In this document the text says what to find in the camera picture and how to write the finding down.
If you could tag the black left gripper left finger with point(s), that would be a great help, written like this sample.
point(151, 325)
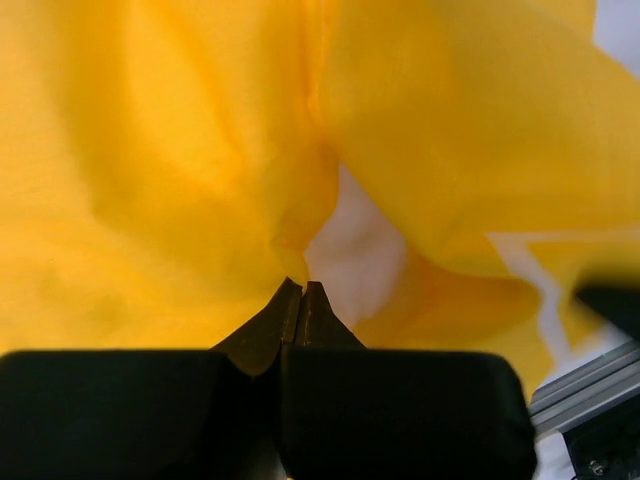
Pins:
point(146, 413)

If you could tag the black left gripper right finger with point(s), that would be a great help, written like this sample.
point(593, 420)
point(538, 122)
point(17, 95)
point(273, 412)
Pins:
point(350, 412)

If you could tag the yellow pillowcase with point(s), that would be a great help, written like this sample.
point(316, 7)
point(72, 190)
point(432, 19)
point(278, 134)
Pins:
point(166, 164)

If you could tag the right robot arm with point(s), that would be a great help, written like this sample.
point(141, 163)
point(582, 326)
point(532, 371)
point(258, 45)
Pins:
point(617, 303)

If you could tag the aluminium rail frame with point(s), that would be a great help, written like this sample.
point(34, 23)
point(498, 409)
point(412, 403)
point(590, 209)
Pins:
point(587, 391)

